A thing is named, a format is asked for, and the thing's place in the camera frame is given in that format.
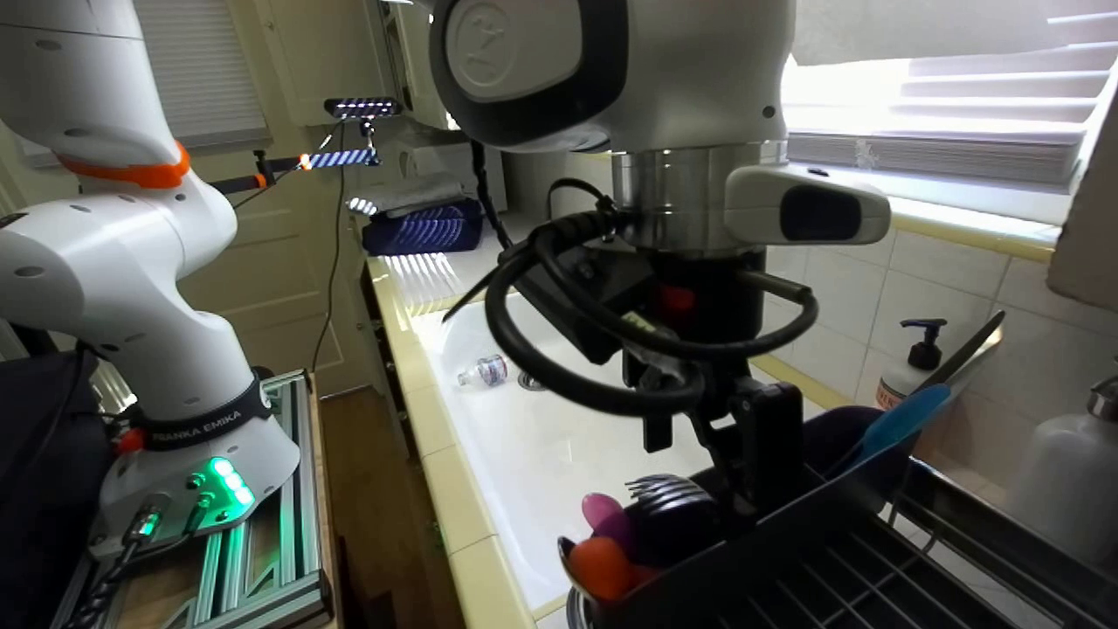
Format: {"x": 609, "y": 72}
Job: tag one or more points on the white bottle with metal cap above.
{"x": 1067, "y": 475}

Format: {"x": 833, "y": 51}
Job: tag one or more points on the black bag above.
{"x": 38, "y": 490}

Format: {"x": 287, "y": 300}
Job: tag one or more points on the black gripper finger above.
{"x": 659, "y": 420}
{"x": 762, "y": 448}

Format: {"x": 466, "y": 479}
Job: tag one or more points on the small clear plastic bottle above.
{"x": 492, "y": 370}

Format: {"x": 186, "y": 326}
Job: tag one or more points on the silver metal fork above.
{"x": 665, "y": 482}
{"x": 679, "y": 503}

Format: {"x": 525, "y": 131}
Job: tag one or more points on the white roller shade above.
{"x": 932, "y": 27}

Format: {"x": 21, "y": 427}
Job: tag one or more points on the green plastic bracket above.
{"x": 217, "y": 490}

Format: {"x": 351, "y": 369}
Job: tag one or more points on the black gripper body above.
{"x": 712, "y": 316}

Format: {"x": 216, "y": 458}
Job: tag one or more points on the beige wall cabinet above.
{"x": 1096, "y": 230}

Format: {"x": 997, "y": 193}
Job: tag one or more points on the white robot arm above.
{"x": 106, "y": 267}

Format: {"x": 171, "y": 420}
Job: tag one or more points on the soap dispenser with black pump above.
{"x": 908, "y": 370}

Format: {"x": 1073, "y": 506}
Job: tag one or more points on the white window blinds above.
{"x": 955, "y": 106}

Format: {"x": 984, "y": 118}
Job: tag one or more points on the white sink basin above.
{"x": 525, "y": 467}

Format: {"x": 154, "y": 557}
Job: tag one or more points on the purple plastic spoon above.
{"x": 604, "y": 517}

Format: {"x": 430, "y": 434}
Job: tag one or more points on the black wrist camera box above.
{"x": 581, "y": 290}

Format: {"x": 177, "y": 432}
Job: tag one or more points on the striped led light panel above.
{"x": 368, "y": 109}
{"x": 342, "y": 157}

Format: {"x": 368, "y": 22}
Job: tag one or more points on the blue and grey kitchen utensil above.
{"x": 908, "y": 420}

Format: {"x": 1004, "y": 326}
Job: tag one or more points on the large metal spoon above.
{"x": 579, "y": 613}

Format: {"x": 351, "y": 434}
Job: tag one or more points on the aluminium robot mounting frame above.
{"x": 292, "y": 490}

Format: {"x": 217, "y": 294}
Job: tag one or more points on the dark blue striped cloth roll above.
{"x": 423, "y": 229}

